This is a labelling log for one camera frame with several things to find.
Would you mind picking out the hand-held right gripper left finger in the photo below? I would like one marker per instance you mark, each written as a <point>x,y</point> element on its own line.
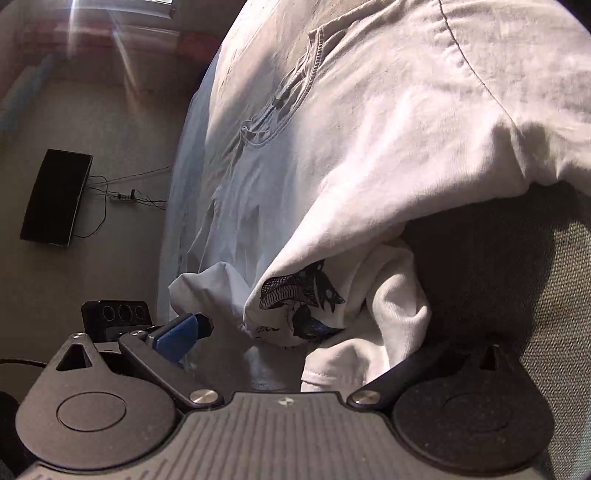
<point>178,339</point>

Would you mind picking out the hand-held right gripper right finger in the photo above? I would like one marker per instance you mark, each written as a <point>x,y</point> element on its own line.
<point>415,369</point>

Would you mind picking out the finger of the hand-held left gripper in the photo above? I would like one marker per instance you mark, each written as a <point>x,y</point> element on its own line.
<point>205,325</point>

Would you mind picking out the white printed t-shirt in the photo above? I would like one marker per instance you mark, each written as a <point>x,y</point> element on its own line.
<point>369,138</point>

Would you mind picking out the white power strip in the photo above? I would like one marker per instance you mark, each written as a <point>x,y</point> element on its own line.
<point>122,197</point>

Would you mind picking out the bed with pastel sheet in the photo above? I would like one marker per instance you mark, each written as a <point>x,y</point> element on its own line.
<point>531,300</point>

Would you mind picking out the pink patterned curtain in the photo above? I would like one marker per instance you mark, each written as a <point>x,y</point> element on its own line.
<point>194,46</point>

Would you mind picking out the window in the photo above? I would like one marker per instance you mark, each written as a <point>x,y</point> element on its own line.
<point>157,1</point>

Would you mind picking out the black wall television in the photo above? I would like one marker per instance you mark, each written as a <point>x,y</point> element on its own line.
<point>55,198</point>

